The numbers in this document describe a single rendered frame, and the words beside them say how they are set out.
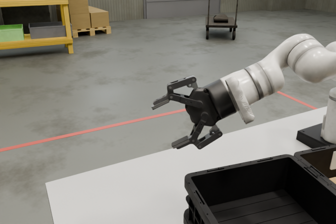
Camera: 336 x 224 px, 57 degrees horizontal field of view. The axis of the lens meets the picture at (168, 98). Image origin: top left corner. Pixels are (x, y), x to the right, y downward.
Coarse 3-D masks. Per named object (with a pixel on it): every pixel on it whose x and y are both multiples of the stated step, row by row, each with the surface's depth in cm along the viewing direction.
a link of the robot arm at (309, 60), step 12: (300, 48) 59; (312, 48) 58; (324, 48) 58; (288, 60) 61; (300, 60) 58; (312, 60) 56; (324, 60) 56; (300, 72) 58; (312, 72) 57; (324, 72) 57
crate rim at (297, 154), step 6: (306, 150) 82; (312, 150) 82; (318, 150) 82; (324, 150) 83; (300, 156) 79; (306, 162) 77; (312, 168) 75; (318, 174) 73; (324, 180) 71; (330, 180) 71
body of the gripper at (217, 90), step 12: (216, 84) 60; (192, 96) 61; (204, 96) 61; (216, 96) 59; (228, 96) 59; (192, 108) 62; (204, 108) 62; (216, 108) 60; (228, 108) 60; (192, 120) 63; (216, 120) 63
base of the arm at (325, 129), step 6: (330, 102) 116; (330, 108) 117; (324, 114) 121; (330, 114) 117; (324, 120) 122; (330, 120) 117; (324, 126) 122; (330, 126) 118; (324, 132) 122; (330, 132) 118; (324, 138) 122; (330, 138) 119
